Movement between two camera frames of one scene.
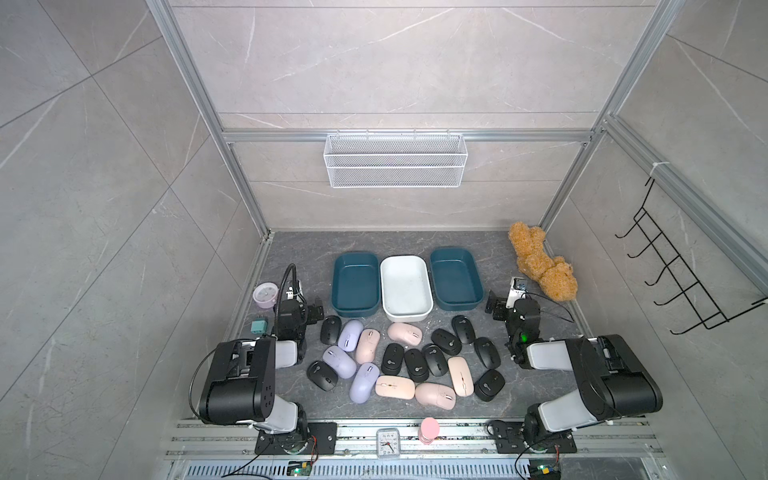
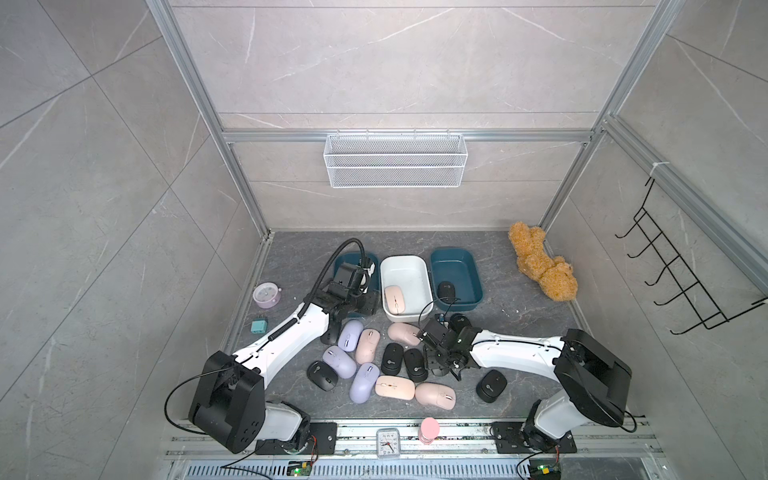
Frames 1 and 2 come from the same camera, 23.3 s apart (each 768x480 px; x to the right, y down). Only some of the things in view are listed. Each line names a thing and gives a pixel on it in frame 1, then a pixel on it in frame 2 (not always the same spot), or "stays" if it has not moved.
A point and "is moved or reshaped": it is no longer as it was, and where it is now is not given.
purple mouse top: (350, 335) stays
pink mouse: (462, 380) -> (395, 299)
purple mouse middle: (340, 362) stays
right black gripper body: (505, 315) -> (436, 360)
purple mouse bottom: (363, 381) stays
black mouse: (464, 329) stays
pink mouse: (395, 387) stays
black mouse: (392, 359) stays
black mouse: (488, 352) is moved or reshaped
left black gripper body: (309, 317) -> (352, 301)
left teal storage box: (356, 284) stays
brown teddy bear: (556, 277) stays
